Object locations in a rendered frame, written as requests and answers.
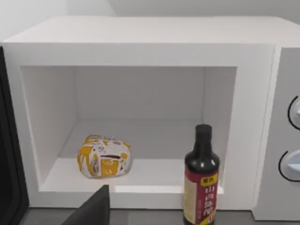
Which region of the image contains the pale microwave oven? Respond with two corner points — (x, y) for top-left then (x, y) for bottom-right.
(0, 15), (300, 221)

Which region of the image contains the pale microwave knob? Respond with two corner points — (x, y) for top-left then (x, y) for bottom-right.
(278, 150), (300, 182)
(287, 95), (300, 131)

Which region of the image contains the dark bottle with red label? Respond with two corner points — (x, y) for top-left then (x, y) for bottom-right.
(182, 124), (221, 225)

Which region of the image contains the black microwave door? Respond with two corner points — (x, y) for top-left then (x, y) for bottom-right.
(0, 45), (30, 225)

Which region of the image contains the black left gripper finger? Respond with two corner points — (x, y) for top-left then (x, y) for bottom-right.
(61, 184), (110, 225)

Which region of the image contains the yellow and white wrapped package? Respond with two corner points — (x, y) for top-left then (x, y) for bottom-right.
(76, 134), (132, 180)

